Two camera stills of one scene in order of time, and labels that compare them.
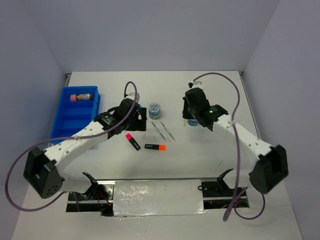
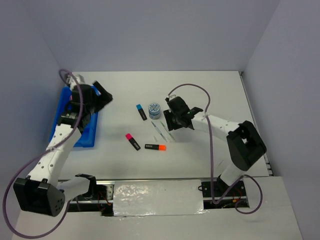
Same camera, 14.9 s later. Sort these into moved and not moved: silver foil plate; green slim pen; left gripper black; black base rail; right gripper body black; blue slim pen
Moved: right gripper body black; left gripper black
Not moved: black base rail; silver foil plate; green slim pen; blue slim pen
